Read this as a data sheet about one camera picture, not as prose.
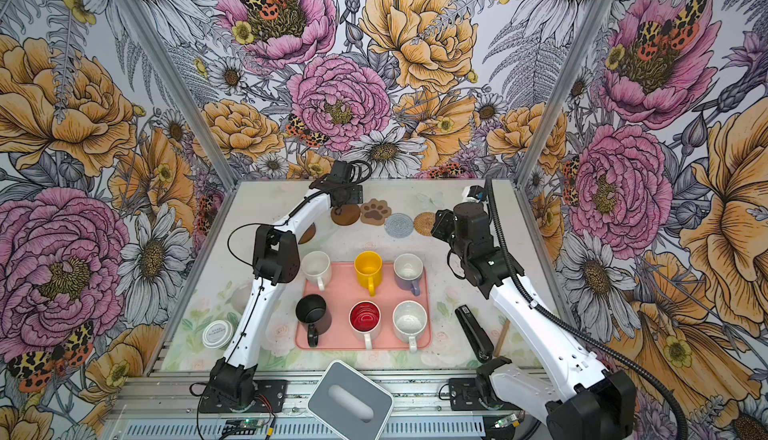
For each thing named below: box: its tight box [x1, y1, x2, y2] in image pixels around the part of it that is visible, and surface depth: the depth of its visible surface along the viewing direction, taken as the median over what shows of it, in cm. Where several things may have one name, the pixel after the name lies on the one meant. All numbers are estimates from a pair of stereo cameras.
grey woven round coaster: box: [384, 213, 414, 239], surface depth 111 cm
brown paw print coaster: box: [360, 198, 392, 226], surface depth 114 cm
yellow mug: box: [354, 250, 383, 297], surface depth 89 cm
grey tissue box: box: [307, 360, 395, 440], surface depth 71 cm
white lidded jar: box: [202, 320, 233, 349], surface depth 79 cm
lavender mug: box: [394, 253, 424, 297], surface depth 91 cm
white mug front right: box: [392, 300, 428, 353], surface depth 81 cm
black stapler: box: [454, 304, 494, 363], surface depth 83 cm
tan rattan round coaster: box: [414, 212, 436, 237], surface depth 114 cm
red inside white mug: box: [348, 300, 382, 350], surface depth 83 cm
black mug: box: [295, 294, 333, 348], surface depth 82 cm
